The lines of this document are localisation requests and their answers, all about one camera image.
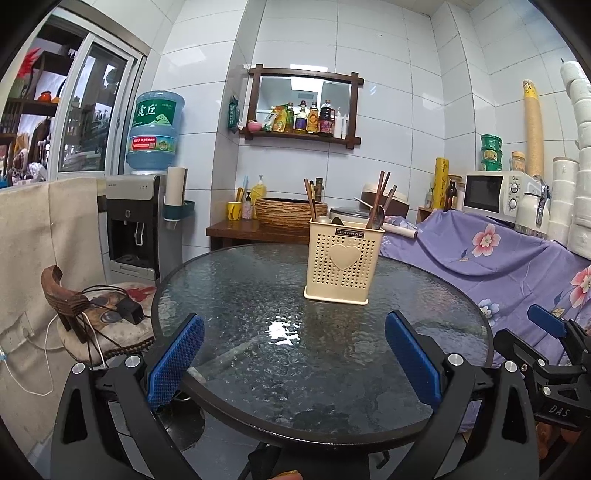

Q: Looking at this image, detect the carved wooden chair back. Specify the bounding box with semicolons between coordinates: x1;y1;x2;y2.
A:
41;265;90;344

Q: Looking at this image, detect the cream plastic utensil holder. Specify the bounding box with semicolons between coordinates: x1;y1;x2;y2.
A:
303;218;386;305

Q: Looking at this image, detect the wooden washstand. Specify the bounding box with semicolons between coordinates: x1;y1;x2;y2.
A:
206;219;311;252

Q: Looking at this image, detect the grey water dispenser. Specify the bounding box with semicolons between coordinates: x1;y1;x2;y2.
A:
105;173;183;282

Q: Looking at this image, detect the yellow wrapped roll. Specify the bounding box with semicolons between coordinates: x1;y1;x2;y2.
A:
434;157;451;212

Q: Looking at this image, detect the brown and white rice cooker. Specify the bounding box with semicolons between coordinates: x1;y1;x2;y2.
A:
359;182;410;217

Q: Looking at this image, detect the tall beige roll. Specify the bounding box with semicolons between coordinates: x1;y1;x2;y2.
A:
523;79;546;178

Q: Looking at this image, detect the white pan with lid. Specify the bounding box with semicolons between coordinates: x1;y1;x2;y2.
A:
330;207;419;240

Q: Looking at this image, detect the black power adapter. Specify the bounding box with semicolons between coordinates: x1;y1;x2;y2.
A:
117;300;145;326

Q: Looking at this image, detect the yellow seasoning bag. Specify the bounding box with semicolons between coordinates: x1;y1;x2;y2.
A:
263;106;288;132

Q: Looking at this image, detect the black cable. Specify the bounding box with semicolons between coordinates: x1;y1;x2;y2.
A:
81;285;139;365

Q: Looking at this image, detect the purple floral cloth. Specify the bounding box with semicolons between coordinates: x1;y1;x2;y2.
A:
381;210;591;425

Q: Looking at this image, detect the sliding window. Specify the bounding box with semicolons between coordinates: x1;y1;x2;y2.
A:
0;14;153;185

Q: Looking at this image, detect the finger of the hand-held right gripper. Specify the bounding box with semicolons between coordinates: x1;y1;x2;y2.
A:
493;328;556;385
527;304;583;341

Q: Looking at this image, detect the wood-framed mirror shelf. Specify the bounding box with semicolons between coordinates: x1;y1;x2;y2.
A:
239;64;365;149

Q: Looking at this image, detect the white microwave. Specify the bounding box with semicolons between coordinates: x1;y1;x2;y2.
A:
463;171;539;217

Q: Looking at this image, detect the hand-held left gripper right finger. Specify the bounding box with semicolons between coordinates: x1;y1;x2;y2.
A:
385;310;541;480

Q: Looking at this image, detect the dark brown chopstick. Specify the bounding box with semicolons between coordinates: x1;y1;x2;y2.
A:
368;172;385;230
372;172;392;230

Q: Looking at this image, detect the yellow soap dispenser bottle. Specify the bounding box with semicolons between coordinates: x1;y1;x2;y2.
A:
250;175;269;206

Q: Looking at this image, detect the white cable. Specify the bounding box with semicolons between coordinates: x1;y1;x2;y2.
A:
0;314;103;398

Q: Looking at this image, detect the white kettle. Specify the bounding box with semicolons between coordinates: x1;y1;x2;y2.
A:
515;182;552;238

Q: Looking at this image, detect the cushioned stool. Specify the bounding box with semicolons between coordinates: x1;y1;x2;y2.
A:
58;281;160;366

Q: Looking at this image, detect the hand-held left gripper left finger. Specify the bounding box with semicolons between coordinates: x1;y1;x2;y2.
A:
51;313;206;480

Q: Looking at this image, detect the white paper cup tube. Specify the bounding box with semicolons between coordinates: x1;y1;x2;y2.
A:
165;166;188;206

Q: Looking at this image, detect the woven wash basin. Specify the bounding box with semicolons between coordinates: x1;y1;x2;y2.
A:
255;198;328;232

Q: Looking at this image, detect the person's right hand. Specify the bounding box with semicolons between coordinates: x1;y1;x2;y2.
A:
536;420;563;462

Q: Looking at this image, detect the dark soy sauce bottle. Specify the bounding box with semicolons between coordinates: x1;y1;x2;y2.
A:
318;100;335;138

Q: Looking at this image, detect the blue water jug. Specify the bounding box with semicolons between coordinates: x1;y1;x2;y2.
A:
126;90;186;175

